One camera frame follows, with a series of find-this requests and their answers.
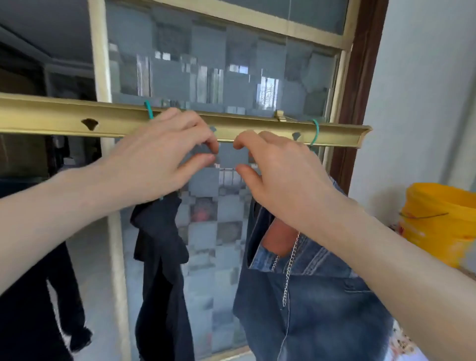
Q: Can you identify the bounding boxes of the floral patterned cloth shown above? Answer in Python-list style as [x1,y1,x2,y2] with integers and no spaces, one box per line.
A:
[385,319,428,361]

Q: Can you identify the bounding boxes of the person's left hand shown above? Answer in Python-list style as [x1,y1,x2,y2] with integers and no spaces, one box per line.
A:
[89,108,220,211]

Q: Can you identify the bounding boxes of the person's right hand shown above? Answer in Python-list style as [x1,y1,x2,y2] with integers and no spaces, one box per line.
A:
[233,130,357,239]

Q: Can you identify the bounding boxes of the person's left forearm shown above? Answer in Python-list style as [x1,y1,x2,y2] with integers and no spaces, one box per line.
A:
[0,167,112,295]

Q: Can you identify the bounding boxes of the gold framed glass door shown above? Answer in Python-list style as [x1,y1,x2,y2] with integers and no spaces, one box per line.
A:
[87,0,361,361]

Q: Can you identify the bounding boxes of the person's right forearm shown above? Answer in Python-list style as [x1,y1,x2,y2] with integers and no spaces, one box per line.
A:
[308,200,476,361]

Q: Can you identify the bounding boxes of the blue denim skirt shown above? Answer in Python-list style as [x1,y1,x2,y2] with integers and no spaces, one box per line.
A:
[233,177,395,361]

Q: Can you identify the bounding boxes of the black sheer blouse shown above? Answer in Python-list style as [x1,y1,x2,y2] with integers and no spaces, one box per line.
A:
[0,177,93,361]

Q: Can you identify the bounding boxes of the gold clothes rail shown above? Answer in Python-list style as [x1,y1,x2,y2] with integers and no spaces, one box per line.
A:
[0,93,372,149]

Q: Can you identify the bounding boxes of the yellow plastic bucket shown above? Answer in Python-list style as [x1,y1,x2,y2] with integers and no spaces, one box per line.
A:
[398,182,476,269]

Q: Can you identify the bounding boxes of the brown door frame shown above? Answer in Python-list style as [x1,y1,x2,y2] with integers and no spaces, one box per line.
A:
[330,0,389,195]

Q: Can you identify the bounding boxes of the black shorts with logo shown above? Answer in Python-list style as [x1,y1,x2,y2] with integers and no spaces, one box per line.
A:
[130,191,196,361]

